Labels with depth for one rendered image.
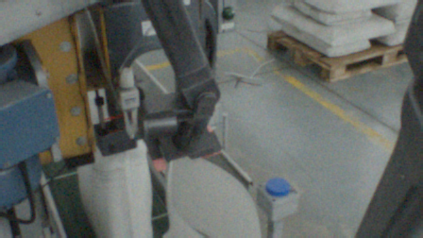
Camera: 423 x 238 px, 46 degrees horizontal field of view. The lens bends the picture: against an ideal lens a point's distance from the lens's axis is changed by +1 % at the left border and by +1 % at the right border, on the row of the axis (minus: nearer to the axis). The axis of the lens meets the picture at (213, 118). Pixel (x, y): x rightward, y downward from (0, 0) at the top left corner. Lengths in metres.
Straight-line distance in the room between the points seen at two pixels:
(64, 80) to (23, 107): 0.29
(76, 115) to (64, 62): 0.12
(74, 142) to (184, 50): 0.41
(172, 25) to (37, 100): 0.22
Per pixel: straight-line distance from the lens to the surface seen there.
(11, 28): 0.76
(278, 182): 1.26
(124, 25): 0.99
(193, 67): 0.77
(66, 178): 2.15
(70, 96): 1.02
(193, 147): 0.93
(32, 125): 0.74
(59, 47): 0.98
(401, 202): 0.30
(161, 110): 0.83
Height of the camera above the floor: 1.62
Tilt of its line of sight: 30 degrees down
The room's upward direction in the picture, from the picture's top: straight up
